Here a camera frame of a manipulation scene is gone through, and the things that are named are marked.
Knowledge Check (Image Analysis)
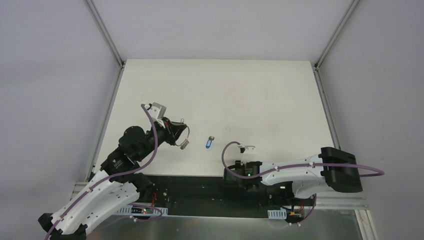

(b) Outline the silver metal keyring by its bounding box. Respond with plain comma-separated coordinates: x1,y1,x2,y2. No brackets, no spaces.
176,118,191,150

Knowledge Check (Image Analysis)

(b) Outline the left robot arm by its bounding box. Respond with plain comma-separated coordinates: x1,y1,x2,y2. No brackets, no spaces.
37,117,188,240

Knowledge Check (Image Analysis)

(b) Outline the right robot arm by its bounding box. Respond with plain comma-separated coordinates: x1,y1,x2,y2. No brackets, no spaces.
224,147,363,205

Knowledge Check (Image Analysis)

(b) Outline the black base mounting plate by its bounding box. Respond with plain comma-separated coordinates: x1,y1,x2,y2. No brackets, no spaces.
89,174,351,220

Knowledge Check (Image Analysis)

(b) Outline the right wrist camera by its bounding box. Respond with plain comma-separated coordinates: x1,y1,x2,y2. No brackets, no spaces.
237,144,257,155

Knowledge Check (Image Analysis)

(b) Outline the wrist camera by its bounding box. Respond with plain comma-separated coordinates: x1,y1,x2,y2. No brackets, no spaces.
237,144,257,155
146,102,167,128

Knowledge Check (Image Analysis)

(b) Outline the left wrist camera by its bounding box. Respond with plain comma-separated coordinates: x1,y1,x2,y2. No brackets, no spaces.
146,102,167,128

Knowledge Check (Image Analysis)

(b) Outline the aluminium front rail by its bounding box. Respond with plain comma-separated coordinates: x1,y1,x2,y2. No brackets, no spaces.
67,182,369,216

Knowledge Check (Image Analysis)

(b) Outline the left aluminium frame post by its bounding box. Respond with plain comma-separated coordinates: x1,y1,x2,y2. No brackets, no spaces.
83,0,125,69

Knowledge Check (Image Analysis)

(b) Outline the aluminium frame post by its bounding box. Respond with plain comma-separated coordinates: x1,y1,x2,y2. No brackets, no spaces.
314,0,362,71
83,0,125,69

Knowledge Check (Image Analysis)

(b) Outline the right aluminium frame post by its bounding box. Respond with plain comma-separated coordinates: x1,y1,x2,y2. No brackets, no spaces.
314,0,362,71

